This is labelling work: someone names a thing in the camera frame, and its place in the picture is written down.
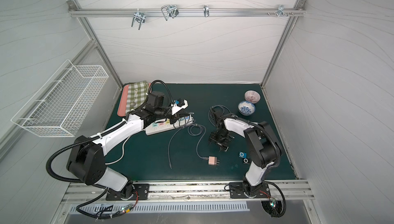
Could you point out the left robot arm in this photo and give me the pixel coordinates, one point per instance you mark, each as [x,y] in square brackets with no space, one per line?
[87,157]

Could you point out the blue patterned bowl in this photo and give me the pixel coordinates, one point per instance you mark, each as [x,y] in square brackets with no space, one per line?
[246,108]

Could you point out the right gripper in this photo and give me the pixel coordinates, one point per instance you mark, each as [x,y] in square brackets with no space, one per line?
[220,138]

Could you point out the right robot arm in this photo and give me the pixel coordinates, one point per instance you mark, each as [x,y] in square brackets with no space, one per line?
[264,149]

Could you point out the green checkered cloth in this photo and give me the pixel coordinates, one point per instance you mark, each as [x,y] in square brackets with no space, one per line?
[136,94]

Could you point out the white wire basket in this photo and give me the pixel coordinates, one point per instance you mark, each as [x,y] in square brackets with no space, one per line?
[59,107]

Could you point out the pink tray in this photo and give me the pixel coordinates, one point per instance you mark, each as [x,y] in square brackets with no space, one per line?
[122,106]

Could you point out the blue mp3 player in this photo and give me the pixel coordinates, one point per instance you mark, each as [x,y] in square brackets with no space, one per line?
[242,155]

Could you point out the white colourful power strip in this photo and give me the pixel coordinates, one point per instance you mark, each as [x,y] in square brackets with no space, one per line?
[165,125]

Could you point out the aluminium front rail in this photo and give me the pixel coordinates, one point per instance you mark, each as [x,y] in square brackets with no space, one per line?
[222,190]

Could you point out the pink striped bowl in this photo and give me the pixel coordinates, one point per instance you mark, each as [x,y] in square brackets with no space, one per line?
[252,96]

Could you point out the metal crossbar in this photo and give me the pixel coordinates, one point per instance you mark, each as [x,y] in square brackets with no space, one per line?
[202,12]

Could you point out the pink charger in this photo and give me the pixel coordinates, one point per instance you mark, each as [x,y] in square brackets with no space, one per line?
[213,161]

